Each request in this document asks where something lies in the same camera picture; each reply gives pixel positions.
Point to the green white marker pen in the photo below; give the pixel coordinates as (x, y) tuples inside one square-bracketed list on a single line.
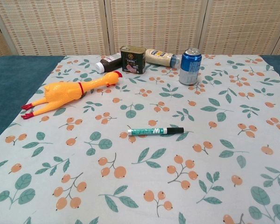
[(144, 131)]

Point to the black marker cap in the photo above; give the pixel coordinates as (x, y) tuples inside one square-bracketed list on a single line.
[(175, 130)]

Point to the beige mayonnaise bottle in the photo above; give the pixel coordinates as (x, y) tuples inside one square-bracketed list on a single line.
[(159, 57)]

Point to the brown sauce bottle white cap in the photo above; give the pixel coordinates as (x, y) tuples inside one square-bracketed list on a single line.
[(108, 62)]

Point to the dark luncheon meat tin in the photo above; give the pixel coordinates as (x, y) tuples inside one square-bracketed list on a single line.
[(131, 60)]

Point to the floral fruit print tablecloth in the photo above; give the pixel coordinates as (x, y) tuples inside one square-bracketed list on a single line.
[(140, 177)]

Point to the blue silver drink can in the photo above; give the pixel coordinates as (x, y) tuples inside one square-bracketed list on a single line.
[(191, 67)]

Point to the yellow rubber chicken toy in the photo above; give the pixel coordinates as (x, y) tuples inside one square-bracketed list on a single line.
[(60, 91)]

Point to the teal plush table cover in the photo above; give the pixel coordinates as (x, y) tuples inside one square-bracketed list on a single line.
[(9, 77)]

